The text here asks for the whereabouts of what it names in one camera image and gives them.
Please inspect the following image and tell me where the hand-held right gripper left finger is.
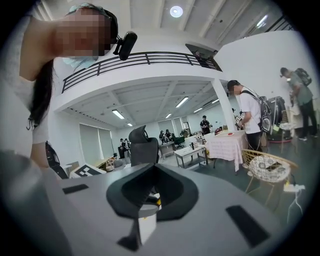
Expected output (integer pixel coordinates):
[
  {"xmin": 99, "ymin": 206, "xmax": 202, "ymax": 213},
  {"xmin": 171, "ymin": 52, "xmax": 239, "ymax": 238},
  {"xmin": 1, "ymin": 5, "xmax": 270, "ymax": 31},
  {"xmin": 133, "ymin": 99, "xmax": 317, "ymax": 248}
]
[{"xmin": 106, "ymin": 162, "xmax": 156, "ymax": 220}]

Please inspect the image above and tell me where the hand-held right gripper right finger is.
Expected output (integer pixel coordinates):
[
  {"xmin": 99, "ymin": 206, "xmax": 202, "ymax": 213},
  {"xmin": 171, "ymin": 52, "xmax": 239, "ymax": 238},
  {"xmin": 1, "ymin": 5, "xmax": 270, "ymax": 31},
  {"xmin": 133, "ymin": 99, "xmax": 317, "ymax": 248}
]
[{"xmin": 154, "ymin": 164, "xmax": 200, "ymax": 222}]

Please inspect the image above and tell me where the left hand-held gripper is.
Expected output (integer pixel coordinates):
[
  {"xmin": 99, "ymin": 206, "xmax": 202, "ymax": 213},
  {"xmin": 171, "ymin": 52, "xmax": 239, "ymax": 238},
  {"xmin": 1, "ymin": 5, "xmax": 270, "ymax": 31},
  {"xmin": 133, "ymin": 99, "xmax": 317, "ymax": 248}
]
[{"xmin": 69, "ymin": 162, "xmax": 108, "ymax": 179}]

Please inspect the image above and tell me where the grey and yellow utility knife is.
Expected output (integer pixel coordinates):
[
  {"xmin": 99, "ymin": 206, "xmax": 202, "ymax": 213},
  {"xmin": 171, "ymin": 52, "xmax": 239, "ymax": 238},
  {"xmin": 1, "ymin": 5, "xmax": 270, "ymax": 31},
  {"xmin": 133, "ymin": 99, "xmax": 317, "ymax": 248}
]
[{"xmin": 138, "ymin": 192, "xmax": 163, "ymax": 246}]

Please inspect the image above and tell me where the black bag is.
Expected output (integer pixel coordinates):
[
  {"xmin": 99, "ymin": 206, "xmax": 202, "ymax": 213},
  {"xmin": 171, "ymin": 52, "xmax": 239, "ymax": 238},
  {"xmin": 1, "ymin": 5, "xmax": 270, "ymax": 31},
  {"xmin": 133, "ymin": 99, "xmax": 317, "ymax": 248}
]
[{"xmin": 44, "ymin": 140, "xmax": 69, "ymax": 180}]

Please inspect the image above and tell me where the white low table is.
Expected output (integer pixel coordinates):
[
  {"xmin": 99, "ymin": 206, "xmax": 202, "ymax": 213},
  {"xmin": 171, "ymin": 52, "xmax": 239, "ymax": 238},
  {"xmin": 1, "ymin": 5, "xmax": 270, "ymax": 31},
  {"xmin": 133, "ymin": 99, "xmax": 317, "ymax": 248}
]
[{"xmin": 174, "ymin": 144, "xmax": 209, "ymax": 169}]

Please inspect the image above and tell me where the black mesh office chair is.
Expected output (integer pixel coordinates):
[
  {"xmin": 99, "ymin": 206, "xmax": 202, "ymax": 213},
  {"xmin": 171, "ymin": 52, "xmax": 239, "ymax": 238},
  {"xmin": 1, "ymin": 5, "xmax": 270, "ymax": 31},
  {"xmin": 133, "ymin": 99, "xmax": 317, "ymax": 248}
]
[{"xmin": 128, "ymin": 124, "xmax": 160, "ymax": 167}]

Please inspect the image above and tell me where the ceiling tube light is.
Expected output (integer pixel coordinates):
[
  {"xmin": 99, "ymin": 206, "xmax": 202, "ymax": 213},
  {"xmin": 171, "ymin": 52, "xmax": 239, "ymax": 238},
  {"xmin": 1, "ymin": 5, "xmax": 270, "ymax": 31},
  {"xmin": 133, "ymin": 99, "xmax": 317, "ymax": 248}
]
[
  {"xmin": 111, "ymin": 108, "xmax": 125, "ymax": 120},
  {"xmin": 175, "ymin": 96, "xmax": 190, "ymax": 109}
]

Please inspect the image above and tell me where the table with pink checked cloth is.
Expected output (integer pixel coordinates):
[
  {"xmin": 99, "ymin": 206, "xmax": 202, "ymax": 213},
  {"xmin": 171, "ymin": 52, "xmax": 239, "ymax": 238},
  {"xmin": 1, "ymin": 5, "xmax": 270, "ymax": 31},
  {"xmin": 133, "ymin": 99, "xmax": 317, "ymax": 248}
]
[{"xmin": 205, "ymin": 129, "xmax": 248, "ymax": 173}]

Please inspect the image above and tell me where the white support column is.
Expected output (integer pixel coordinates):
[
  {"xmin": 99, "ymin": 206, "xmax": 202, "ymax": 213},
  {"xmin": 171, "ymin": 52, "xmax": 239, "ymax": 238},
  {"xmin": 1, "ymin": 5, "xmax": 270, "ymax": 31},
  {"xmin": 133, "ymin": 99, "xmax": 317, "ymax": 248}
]
[{"xmin": 211, "ymin": 77, "xmax": 238, "ymax": 132}]

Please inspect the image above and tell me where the light blue face mask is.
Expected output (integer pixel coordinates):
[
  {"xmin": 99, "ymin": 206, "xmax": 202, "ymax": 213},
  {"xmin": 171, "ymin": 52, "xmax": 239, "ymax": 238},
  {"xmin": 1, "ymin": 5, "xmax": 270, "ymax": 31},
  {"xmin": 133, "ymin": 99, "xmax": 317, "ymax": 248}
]
[{"xmin": 61, "ymin": 55, "xmax": 100, "ymax": 74}]

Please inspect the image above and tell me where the person's torso in white shirt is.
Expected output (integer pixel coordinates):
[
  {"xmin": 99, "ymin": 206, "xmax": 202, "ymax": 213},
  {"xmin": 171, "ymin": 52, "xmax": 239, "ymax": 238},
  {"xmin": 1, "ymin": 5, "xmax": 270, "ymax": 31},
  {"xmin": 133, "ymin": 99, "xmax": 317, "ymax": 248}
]
[{"xmin": 0, "ymin": 14, "xmax": 59, "ymax": 171}]

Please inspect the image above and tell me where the white power strip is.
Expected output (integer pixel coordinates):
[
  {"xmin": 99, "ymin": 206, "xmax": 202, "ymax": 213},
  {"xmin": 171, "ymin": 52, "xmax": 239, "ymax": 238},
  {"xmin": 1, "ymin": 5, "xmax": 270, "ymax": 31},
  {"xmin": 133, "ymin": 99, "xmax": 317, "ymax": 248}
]
[{"xmin": 283, "ymin": 183, "xmax": 306, "ymax": 193}]

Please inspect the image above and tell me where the black balcony railing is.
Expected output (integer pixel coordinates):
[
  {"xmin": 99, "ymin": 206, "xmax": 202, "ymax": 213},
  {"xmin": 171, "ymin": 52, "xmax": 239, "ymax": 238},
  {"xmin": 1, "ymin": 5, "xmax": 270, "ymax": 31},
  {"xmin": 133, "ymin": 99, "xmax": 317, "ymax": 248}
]
[{"xmin": 61, "ymin": 51, "xmax": 223, "ymax": 94}]

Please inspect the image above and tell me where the person's head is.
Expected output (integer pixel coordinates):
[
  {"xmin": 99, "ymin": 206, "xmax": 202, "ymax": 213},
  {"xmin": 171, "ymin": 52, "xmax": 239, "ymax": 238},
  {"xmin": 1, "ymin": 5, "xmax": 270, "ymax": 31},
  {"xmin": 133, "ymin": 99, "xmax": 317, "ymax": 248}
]
[{"xmin": 53, "ymin": 6, "xmax": 118, "ymax": 59}]

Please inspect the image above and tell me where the round ceiling lamp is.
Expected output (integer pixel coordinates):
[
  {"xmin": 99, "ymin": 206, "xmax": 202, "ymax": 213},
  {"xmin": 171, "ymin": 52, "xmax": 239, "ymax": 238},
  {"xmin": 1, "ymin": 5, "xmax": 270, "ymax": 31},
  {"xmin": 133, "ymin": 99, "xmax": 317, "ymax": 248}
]
[{"xmin": 169, "ymin": 5, "xmax": 184, "ymax": 19}]

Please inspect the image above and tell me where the gold wire chair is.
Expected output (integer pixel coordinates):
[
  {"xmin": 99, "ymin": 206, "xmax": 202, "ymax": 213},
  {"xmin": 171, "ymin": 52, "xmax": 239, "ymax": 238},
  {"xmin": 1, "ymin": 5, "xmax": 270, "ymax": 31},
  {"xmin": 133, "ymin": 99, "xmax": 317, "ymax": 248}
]
[{"xmin": 241, "ymin": 148, "xmax": 299, "ymax": 209}]

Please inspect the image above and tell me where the black head camera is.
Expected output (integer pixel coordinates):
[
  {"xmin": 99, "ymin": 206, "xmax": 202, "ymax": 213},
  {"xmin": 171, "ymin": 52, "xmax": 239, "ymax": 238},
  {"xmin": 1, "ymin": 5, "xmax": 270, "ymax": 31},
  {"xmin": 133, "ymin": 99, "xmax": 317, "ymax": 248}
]
[{"xmin": 112, "ymin": 30, "xmax": 139, "ymax": 62}]

